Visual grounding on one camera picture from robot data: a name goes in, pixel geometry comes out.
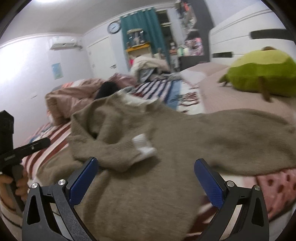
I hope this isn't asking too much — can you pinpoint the pink strawberry pillow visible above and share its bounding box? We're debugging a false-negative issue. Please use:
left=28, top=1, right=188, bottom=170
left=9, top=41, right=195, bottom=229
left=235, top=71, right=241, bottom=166
left=256, top=169, right=295, bottom=220

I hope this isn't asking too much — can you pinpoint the small wall poster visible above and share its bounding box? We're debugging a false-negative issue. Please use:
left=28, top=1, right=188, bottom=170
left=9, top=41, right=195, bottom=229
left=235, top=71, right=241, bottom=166
left=51, top=63, right=64, bottom=80

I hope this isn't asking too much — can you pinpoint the pile of clothes on chair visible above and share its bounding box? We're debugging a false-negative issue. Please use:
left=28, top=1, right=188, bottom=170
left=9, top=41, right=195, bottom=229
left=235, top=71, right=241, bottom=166
left=129, top=56, right=171, bottom=83

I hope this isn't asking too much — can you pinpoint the green avocado plush toy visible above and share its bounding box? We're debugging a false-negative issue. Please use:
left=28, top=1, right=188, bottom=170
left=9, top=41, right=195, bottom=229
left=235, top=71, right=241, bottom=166
left=219, top=46, right=295, bottom=102

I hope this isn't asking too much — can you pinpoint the brown knitted sweater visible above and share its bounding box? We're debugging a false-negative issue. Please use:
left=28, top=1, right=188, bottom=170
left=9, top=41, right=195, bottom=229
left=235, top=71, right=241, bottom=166
left=36, top=93, right=295, bottom=240

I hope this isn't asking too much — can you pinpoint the white wall air conditioner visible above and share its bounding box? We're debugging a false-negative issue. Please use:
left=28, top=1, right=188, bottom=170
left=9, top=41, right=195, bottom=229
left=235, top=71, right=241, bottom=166
left=49, top=36, right=82, bottom=50

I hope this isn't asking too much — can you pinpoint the pink ribbed bed cover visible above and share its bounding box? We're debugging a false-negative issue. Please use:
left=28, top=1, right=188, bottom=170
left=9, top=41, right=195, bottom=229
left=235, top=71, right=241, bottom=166
left=178, top=63, right=295, bottom=124

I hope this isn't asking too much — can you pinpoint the person's left hand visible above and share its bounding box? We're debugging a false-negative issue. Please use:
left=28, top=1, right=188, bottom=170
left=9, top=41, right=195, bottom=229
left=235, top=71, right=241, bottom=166
left=0, top=170, right=29, bottom=209

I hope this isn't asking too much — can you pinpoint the teal curtain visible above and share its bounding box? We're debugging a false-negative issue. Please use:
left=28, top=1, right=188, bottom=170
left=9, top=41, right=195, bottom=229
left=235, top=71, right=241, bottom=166
left=120, top=8, right=170, bottom=64

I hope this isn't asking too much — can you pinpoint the black cluttered shelf unit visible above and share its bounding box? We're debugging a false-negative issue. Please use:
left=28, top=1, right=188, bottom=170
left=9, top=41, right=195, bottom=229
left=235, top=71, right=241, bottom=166
left=174, top=1, right=214, bottom=70

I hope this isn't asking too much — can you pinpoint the round wall clock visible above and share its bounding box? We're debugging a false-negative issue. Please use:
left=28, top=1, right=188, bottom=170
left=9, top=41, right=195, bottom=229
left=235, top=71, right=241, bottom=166
left=107, top=21, right=121, bottom=35

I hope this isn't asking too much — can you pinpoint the black garment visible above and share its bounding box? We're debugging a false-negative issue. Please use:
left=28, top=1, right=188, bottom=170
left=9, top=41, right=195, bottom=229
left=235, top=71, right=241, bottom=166
left=94, top=81, right=119, bottom=100

